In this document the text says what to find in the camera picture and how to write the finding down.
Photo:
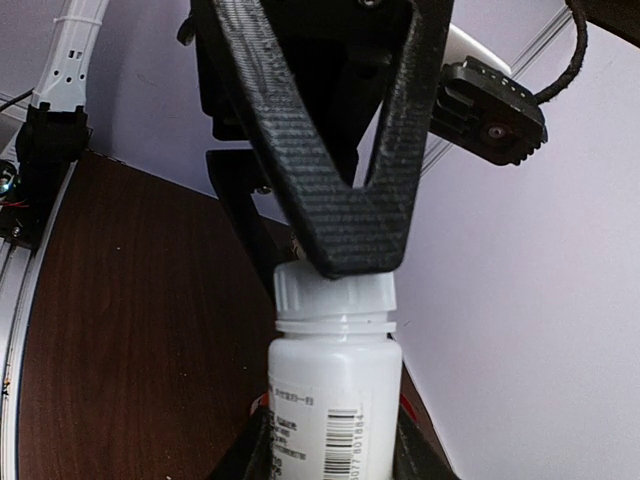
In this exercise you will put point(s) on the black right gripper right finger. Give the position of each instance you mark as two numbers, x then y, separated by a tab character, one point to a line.
414	459

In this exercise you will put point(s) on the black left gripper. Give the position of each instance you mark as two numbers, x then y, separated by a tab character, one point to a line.
328	105

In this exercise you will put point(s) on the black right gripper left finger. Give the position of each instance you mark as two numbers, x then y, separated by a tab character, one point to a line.
249	457

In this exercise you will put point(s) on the white pill bottle cap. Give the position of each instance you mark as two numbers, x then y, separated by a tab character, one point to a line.
301	293

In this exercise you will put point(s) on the small white pill bottle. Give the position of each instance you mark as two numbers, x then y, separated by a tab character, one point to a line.
334	389

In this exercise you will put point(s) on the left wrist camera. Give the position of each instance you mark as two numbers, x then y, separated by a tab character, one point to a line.
480	108

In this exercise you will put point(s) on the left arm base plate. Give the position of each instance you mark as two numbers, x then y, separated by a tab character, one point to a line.
24	215

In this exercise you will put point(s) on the aluminium front rail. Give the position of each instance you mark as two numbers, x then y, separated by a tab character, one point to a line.
20	271

